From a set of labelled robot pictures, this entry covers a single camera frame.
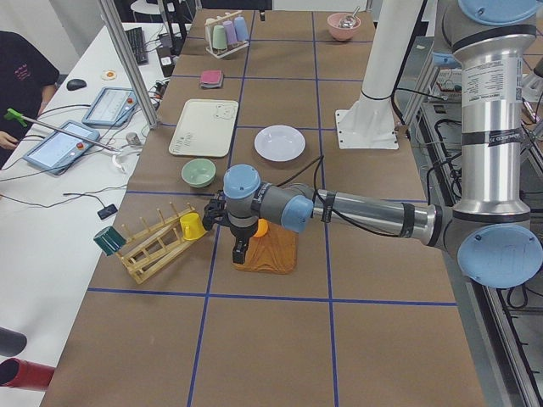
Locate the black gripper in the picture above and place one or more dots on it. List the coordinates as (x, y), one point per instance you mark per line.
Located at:
(240, 234)

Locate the orange fruit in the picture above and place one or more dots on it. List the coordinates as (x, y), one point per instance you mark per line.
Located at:
(262, 228)

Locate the cream bear tray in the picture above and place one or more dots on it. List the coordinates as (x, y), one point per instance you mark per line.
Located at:
(205, 128)

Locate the wooden cutting board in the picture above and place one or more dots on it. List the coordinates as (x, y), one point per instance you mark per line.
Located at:
(276, 252)

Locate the yellow mug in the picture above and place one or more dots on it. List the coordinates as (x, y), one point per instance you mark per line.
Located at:
(192, 226)

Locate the green bowl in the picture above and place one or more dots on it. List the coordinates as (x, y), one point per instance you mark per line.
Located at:
(199, 173)

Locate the wooden dish rack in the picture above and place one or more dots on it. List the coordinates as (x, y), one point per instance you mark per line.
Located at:
(150, 250)

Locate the white round plate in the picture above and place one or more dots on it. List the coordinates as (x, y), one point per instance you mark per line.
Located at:
(279, 143)

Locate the dark green mug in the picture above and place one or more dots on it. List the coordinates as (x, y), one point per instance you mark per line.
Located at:
(109, 240)

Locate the grey cloth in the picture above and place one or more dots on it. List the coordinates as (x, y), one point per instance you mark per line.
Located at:
(211, 85)

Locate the pink cloth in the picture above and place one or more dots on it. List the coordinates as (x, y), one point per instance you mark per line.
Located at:
(211, 77)

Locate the teach pendant far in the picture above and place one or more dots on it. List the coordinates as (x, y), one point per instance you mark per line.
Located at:
(112, 107)

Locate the teach pendant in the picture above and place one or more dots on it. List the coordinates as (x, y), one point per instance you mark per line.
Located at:
(56, 153)
(112, 107)

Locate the teach pendant near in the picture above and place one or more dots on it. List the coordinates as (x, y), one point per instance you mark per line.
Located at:
(56, 153)

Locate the green tumbler cup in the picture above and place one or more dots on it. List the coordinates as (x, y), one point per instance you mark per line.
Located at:
(219, 39)

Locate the blue tumbler cup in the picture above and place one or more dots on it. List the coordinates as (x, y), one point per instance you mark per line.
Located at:
(241, 29)

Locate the purple tumbler cup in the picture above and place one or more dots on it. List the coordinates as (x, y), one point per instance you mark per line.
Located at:
(230, 30)

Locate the black computer mouse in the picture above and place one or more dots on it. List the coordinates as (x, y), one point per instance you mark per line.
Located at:
(75, 84)

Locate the black keyboard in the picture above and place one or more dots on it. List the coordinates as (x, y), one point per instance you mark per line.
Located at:
(136, 40)

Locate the pink bowl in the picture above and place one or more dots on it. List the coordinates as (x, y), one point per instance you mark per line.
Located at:
(337, 33)

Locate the metal scoop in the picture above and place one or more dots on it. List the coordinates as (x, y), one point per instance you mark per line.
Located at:
(350, 20)

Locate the red cylinder bottle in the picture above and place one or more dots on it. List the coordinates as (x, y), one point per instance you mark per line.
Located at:
(23, 374)

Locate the seated person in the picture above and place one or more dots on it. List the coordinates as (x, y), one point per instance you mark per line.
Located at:
(28, 83)

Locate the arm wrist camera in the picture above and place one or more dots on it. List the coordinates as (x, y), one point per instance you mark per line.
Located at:
(215, 212)

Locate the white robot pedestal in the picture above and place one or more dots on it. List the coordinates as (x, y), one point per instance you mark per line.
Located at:
(370, 122)

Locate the aluminium frame post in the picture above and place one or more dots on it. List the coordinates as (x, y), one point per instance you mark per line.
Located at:
(123, 49)

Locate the white wire cup rack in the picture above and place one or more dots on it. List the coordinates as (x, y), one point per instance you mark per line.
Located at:
(218, 20)

